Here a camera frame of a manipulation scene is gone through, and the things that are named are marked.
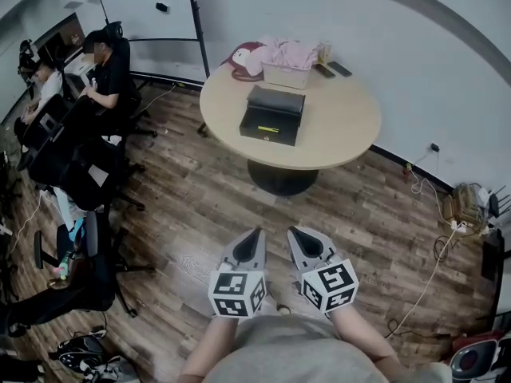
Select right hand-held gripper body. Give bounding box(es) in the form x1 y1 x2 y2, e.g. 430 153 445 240
295 251 358 315

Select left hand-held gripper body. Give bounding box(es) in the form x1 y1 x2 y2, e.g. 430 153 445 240
207 253 267 319

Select black box with lid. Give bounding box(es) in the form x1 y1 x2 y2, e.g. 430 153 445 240
238 85 307 148

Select person's left forearm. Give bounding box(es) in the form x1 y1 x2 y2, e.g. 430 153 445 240
177 314 241 383

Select person's right forearm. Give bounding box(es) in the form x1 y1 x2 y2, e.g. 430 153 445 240
330 306 402 377

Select tan equipment box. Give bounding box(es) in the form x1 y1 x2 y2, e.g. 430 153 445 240
442 182 490 227

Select person's grey shirt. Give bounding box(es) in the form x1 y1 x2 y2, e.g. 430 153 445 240
202 313 454 383

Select round table with black base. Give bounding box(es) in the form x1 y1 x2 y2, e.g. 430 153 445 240
198 58 382 197

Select black office chair with armrest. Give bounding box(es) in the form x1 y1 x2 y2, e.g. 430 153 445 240
0 209 156 338

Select round black and red fan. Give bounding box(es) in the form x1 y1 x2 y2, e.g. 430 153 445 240
447 338 501 383

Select black backpack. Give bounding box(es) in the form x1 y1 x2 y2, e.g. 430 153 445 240
57 334 108 369

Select white plastic basket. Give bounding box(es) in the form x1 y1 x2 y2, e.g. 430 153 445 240
260 59 314 91

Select black phone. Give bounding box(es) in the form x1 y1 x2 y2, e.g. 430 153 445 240
314 62 336 80
327 61 354 78

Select black router with antennas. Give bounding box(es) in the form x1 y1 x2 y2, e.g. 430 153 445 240
485 184 511 219

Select dark red bag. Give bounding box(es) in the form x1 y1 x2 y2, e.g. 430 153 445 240
220 41 265 82

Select pink clothes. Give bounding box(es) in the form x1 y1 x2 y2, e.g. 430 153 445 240
256 34 323 72

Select black office chair with headrest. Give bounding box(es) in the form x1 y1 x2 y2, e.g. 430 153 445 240
104 21 159 140

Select whiteboard on black stand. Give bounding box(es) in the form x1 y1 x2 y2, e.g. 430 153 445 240
93 0 212 80

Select dark computer monitor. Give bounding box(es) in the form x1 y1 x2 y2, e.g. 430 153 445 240
32 12 87 62

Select long white cable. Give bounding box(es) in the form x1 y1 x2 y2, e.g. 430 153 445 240
383 225 469 339

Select thin yellow floor cable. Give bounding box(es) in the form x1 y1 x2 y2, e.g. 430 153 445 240
137 82 177 116

